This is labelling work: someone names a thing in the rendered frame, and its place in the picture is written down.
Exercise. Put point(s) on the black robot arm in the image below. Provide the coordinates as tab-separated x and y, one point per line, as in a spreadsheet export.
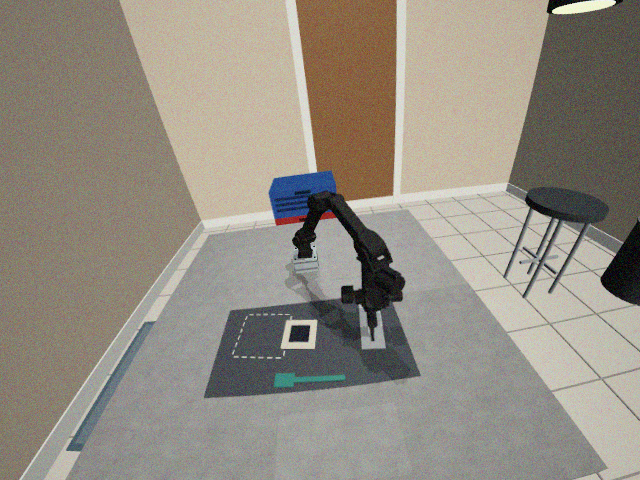
367	243

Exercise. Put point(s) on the teal trowel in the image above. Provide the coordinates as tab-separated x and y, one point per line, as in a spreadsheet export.
286	380

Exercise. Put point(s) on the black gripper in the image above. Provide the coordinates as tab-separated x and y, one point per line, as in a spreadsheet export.
348	293

